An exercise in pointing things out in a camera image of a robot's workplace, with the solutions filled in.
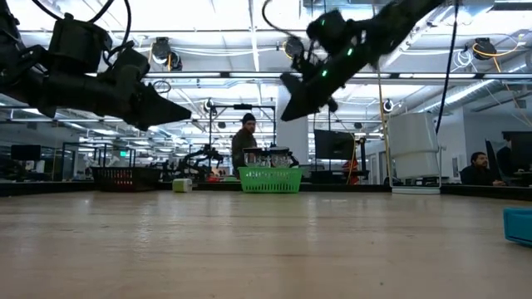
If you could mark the green plastic basket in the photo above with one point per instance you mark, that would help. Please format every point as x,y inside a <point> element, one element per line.
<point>270,180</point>

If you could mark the white pillar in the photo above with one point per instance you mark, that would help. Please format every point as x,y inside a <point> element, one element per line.
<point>292,137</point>

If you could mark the black wall screen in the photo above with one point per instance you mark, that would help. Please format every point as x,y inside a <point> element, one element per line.
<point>519,145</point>

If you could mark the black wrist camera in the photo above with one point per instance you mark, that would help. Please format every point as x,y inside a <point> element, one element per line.
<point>129,66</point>
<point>305,66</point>

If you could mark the person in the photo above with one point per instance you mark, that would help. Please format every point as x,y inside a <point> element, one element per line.
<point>480,170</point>
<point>243,143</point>

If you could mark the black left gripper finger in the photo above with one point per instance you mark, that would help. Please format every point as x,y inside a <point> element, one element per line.
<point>158,110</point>

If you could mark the green white charger cube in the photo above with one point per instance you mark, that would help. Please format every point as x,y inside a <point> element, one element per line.
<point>182,185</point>

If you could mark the black metal frame rig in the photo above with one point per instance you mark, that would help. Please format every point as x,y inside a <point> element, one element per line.
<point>243,106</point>

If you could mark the black plastic basket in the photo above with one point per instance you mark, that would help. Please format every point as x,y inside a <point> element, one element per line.
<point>124,178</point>

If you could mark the black background robot arm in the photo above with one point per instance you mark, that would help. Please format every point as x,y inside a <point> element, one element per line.
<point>199,155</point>

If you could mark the blue plastic basket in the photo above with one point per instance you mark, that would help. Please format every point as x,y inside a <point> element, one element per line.
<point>519,226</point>

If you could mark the black table edge rail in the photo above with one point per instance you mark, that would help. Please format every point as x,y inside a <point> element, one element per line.
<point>478,192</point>

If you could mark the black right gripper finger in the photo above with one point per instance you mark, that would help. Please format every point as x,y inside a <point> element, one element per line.
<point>301,104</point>

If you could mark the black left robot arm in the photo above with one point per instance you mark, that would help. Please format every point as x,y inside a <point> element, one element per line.
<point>75,41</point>

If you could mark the small black monitor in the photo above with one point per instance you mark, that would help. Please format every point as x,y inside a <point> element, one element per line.
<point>26,152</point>

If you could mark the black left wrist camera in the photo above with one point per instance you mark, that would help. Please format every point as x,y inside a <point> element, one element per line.
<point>129,66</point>

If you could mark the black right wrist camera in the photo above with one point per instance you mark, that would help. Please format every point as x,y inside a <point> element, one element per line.
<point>305,66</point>

